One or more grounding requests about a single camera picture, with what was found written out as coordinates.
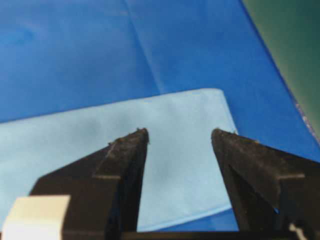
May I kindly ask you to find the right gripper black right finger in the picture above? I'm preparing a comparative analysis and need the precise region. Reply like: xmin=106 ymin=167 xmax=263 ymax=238
xmin=211 ymin=128 xmax=320 ymax=240

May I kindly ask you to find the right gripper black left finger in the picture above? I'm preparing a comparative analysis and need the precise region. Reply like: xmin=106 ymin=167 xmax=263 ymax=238
xmin=30 ymin=128 xmax=149 ymax=240

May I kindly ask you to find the light blue towel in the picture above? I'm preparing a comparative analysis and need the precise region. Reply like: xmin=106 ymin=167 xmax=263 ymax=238
xmin=0 ymin=88 xmax=238 ymax=231

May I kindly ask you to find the dark blue table cloth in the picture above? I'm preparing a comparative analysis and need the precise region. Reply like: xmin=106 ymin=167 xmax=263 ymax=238
xmin=0 ymin=0 xmax=320 ymax=232

